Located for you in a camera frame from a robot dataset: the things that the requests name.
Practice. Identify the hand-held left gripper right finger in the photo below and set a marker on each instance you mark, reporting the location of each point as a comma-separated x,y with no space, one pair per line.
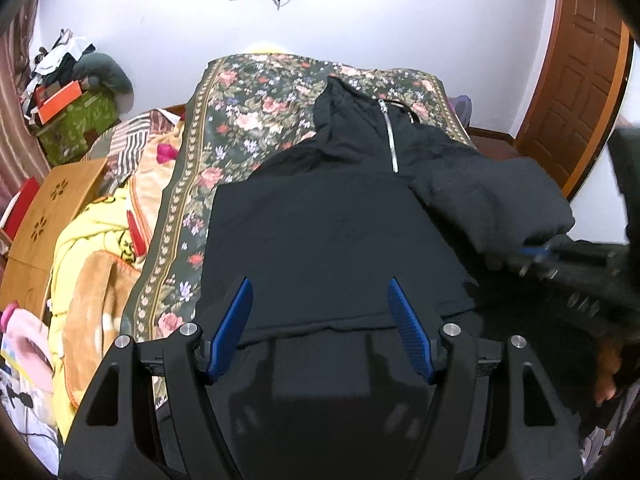
410,330

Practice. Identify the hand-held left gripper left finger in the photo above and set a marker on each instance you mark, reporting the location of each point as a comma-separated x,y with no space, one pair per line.
232,320

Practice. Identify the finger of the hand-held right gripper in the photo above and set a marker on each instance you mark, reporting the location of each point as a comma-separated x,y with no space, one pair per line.
537,252

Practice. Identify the black zip hoodie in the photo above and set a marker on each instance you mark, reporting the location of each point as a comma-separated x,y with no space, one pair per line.
325,240

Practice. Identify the pile of clothes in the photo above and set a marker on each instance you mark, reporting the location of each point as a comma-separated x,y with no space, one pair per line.
55,55

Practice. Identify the person's right hand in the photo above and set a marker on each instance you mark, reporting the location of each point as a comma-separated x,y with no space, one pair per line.
607,370

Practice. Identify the yellow cartoon blanket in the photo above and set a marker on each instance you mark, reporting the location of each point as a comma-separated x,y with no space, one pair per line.
90,240

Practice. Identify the purple bag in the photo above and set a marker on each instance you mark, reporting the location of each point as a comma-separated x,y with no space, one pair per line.
460,107

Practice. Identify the dark floral blanket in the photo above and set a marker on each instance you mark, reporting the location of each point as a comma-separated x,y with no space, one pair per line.
235,125

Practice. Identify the brown wooden door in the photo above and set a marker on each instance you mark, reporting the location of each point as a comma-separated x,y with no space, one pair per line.
585,60

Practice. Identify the striped cloth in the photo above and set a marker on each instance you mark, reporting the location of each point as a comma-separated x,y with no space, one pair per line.
130,145

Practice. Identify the pink cloth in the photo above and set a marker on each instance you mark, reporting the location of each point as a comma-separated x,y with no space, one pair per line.
25,330

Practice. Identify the wooden lap desk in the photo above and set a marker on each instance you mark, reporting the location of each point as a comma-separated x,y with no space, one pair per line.
55,210

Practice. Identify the red box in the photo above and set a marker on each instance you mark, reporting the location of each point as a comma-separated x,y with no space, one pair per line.
22,200

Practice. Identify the green patterned box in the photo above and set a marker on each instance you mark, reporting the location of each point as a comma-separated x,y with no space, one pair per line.
85,115

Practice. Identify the orange box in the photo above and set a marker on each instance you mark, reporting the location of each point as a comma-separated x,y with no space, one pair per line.
65,97

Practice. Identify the striped maroon curtain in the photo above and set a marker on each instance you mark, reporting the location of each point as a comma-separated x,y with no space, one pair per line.
15,110

